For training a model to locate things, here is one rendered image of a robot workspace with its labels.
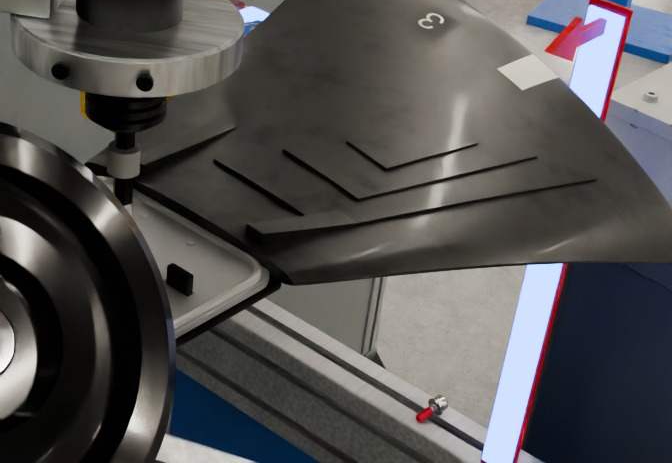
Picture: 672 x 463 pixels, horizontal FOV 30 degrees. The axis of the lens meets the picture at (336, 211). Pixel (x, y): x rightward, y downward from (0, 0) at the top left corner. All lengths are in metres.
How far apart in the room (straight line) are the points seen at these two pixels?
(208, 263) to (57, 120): 1.01
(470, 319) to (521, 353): 1.72
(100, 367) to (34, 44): 0.09
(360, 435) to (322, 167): 0.46
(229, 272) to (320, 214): 0.05
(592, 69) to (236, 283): 0.33
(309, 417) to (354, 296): 1.20
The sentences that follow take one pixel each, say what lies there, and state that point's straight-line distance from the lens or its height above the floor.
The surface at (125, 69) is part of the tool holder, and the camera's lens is 0.36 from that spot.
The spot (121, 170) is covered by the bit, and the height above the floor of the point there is 1.22.
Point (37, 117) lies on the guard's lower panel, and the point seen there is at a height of 0.77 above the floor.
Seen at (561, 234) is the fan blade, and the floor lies 1.17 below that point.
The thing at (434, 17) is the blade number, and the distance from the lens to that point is 0.60.
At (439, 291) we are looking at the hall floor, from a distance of 2.57.
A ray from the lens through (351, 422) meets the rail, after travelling 0.91.
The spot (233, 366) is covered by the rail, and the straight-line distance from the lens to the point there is 0.97.
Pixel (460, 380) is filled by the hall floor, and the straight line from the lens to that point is 2.35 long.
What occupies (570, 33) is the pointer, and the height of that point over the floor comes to 1.19.
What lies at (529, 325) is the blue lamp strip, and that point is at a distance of 0.78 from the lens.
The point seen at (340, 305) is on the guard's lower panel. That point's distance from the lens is 2.10.
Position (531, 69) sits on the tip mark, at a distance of 0.60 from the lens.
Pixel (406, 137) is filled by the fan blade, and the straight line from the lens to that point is 0.51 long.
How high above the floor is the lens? 1.42
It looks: 31 degrees down
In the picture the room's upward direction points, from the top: 8 degrees clockwise
